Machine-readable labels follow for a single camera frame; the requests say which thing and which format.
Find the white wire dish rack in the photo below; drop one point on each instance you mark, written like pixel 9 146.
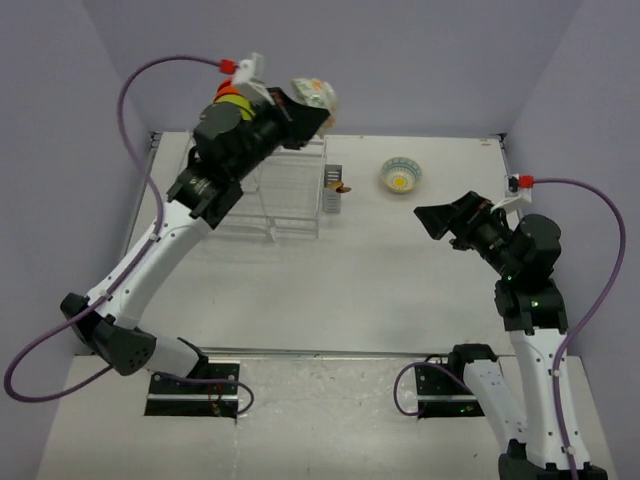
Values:
pixel 282 196

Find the lime green bowl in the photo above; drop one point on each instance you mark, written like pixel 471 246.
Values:
pixel 246 113

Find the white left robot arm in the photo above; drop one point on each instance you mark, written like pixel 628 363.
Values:
pixel 227 148

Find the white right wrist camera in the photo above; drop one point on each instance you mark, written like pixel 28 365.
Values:
pixel 517 193

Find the grey cutlery holder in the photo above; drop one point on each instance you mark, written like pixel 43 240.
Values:
pixel 331 198

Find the blue patterned ceramic bowl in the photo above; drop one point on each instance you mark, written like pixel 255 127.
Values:
pixel 401 174

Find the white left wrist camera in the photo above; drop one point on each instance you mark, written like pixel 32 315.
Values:
pixel 248 79

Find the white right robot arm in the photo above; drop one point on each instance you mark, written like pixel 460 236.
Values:
pixel 540 438

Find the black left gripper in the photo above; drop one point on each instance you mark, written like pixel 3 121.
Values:
pixel 299 122

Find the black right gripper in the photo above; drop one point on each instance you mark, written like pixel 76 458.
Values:
pixel 472 211

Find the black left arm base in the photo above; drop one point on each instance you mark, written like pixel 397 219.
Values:
pixel 168 398

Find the gold spoon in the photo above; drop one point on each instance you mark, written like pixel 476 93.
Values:
pixel 340 188

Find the orange flower ceramic bowl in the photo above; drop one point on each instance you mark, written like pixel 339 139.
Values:
pixel 320 94

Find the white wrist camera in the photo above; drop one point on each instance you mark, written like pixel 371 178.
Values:
pixel 517 193
pixel 248 79

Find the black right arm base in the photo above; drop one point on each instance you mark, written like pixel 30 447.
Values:
pixel 438 396

